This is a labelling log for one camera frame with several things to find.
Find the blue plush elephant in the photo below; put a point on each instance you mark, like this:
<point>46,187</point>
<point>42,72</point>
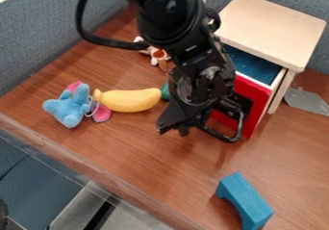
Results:
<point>70,105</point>

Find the cabinet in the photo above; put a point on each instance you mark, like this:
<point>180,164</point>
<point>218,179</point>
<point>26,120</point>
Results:
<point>267,25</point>

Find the white and orange plush toy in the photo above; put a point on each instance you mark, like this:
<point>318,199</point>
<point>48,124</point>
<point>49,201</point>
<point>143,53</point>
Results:
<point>157,55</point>

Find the yellow toy banana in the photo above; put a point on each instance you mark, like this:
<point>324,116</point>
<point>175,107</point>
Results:
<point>128,99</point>

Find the drawer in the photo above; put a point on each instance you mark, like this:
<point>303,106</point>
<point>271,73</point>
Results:
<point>253,94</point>

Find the grey tape patch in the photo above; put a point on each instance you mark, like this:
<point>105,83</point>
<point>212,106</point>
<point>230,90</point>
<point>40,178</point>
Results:
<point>305,100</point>

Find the green toy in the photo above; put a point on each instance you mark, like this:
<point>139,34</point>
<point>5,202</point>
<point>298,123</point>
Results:
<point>164,92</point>

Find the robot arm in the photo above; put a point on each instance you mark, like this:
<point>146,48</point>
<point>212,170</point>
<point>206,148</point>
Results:
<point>171,9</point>

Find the blue arch block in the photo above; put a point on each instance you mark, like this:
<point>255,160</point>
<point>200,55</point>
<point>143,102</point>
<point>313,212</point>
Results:
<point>246,198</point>

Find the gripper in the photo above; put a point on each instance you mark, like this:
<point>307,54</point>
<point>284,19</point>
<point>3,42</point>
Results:
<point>199,80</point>

